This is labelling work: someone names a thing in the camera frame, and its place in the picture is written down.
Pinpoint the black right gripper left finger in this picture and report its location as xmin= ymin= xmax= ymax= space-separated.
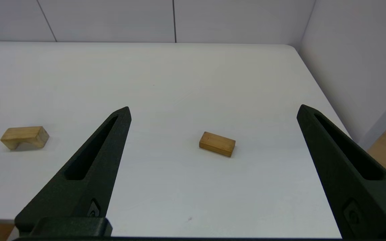
xmin=15 ymin=106 xmax=132 ymax=235

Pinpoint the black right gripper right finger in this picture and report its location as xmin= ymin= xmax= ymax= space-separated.
xmin=297 ymin=104 xmax=386 ymax=240

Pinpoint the arched wooden building block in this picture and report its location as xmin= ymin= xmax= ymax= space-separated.
xmin=0 ymin=126 xmax=50 ymax=150

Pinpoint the rectangular wooden building block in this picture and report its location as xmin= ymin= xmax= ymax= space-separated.
xmin=199 ymin=132 xmax=236 ymax=157

